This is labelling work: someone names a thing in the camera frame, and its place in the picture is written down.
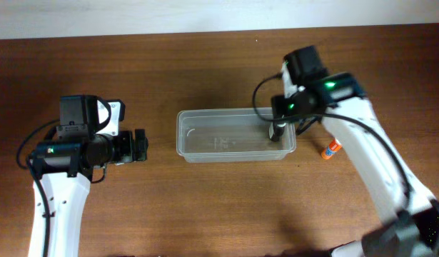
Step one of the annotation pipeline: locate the dark bottle white cap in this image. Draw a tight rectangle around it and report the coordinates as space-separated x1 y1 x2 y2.
268 122 286 142

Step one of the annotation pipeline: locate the orange glue stick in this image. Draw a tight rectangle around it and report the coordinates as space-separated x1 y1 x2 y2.
321 138 342 160

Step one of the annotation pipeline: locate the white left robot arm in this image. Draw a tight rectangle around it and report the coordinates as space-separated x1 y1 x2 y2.
26 127 148 256

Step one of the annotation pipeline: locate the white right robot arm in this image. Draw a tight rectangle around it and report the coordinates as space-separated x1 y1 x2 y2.
272 72 439 256

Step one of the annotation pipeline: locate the clear plastic container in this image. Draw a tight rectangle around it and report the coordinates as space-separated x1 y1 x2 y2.
176 108 296 163

